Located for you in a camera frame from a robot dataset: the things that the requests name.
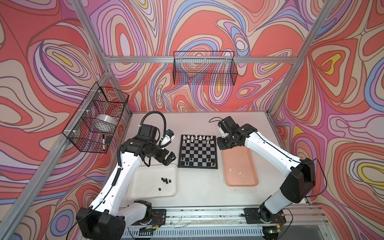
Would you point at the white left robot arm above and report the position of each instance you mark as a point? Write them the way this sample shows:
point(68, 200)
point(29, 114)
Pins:
point(103, 219)

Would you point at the black and grey chessboard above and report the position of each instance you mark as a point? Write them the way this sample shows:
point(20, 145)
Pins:
point(198, 152)

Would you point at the black wire basket left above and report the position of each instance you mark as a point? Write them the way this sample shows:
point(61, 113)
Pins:
point(82, 132)

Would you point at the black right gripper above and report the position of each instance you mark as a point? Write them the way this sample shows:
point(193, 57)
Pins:
point(222, 146)

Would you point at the black wire basket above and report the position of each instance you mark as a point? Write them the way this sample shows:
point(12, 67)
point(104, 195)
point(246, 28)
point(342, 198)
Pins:
point(82, 132)
point(208, 68)

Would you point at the black chess pieces in tray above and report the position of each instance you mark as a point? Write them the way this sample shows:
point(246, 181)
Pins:
point(165, 182)

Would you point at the black wire basket back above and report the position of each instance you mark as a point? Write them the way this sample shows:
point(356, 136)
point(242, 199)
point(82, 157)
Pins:
point(208, 68)

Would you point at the pink plastic tray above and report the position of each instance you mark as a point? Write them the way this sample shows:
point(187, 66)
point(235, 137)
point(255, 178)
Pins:
point(239, 168)

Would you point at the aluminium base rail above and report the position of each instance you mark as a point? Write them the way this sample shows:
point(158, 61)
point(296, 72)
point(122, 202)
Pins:
point(225, 216)

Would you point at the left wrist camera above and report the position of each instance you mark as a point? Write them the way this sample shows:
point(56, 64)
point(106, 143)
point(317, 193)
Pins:
point(167, 139)

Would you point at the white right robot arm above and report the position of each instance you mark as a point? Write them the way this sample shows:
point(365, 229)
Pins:
point(300, 173)

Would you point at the white plastic tray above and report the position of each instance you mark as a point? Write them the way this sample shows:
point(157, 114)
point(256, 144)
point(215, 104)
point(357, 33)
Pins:
point(146, 181)

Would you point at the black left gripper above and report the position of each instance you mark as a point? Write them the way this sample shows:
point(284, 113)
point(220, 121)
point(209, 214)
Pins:
point(161, 158)

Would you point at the silver tape roll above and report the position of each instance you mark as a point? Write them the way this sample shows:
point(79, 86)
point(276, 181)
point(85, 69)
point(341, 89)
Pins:
point(103, 120)

